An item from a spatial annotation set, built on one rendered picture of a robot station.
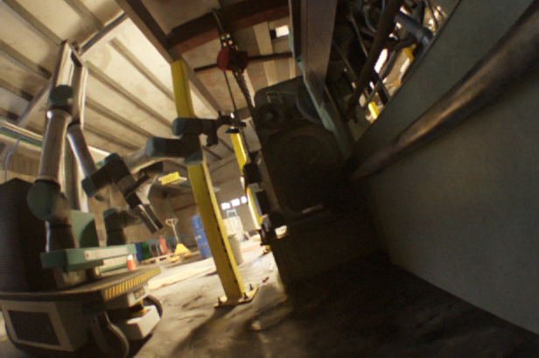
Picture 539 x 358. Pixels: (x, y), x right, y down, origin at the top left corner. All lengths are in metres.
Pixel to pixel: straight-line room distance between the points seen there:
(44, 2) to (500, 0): 6.30
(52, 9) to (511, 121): 6.43
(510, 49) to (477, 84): 0.07
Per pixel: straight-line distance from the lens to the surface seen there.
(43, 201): 0.89
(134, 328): 1.11
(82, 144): 1.09
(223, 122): 0.95
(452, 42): 0.45
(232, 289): 1.40
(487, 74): 0.30
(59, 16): 6.33
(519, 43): 0.27
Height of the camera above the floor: 0.41
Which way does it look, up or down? 15 degrees up
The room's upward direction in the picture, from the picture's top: 19 degrees counter-clockwise
